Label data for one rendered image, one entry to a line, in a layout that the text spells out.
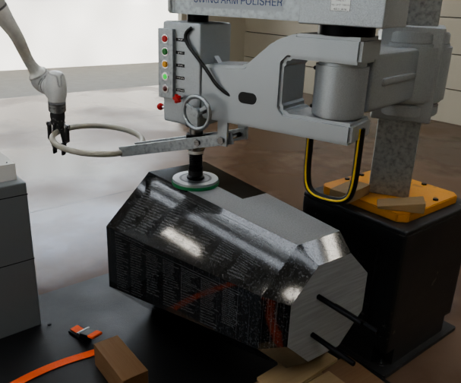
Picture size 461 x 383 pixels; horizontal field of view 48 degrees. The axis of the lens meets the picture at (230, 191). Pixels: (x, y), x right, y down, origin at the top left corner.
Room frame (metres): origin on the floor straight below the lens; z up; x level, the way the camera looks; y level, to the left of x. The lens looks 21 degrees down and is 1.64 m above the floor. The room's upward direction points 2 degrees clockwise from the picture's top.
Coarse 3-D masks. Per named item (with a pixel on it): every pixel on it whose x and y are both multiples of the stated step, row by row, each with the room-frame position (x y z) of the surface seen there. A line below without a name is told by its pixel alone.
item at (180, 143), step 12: (216, 132) 2.26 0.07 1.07; (240, 132) 2.19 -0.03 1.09; (144, 144) 2.36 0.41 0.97; (156, 144) 2.31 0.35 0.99; (168, 144) 2.27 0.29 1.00; (180, 144) 2.24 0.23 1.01; (192, 144) 2.20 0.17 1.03; (204, 144) 2.16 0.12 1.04; (216, 144) 2.12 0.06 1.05; (228, 144) 2.09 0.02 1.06
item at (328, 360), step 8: (312, 360) 1.73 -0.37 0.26; (320, 360) 1.74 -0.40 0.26; (328, 360) 1.74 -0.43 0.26; (336, 360) 1.75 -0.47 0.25; (272, 368) 1.68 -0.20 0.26; (280, 368) 1.68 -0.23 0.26; (288, 368) 1.68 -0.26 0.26; (296, 368) 1.68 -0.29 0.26; (304, 368) 1.69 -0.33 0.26; (312, 368) 1.69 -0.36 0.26; (320, 368) 1.69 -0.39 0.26; (264, 376) 1.63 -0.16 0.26; (272, 376) 1.63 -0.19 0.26; (280, 376) 1.63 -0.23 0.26; (288, 376) 1.63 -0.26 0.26; (296, 376) 1.63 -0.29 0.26; (304, 376) 1.64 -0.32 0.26; (312, 376) 1.65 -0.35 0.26
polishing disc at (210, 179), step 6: (180, 174) 2.30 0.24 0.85; (186, 174) 2.31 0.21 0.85; (204, 174) 2.32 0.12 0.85; (210, 174) 2.32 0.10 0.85; (174, 180) 2.21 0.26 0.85; (180, 180) 2.22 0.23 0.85; (186, 180) 2.22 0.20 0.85; (204, 180) 2.23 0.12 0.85; (210, 180) 2.23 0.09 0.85; (216, 180) 2.24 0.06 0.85; (186, 186) 2.16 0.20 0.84; (192, 186) 2.16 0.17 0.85; (198, 186) 2.16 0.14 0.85; (204, 186) 2.17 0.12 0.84
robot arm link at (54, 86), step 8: (48, 72) 2.63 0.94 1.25; (56, 72) 2.63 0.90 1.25; (48, 80) 2.61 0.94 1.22; (56, 80) 2.61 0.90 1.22; (64, 80) 2.64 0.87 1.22; (48, 88) 2.61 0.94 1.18; (56, 88) 2.61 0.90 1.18; (64, 88) 2.64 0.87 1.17; (48, 96) 2.62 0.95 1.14; (56, 96) 2.61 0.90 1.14; (64, 96) 2.64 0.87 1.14
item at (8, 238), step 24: (0, 192) 2.17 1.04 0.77; (24, 192) 2.24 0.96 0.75; (0, 216) 2.16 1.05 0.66; (24, 216) 2.23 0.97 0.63; (0, 240) 2.15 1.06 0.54; (24, 240) 2.23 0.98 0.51; (0, 264) 2.14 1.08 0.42; (24, 264) 2.22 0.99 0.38; (0, 288) 2.14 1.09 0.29; (24, 288) 2.21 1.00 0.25; (0, 312) 2.13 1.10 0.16; (24, 312) 2.20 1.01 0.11; (0, 336) 2.12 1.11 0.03
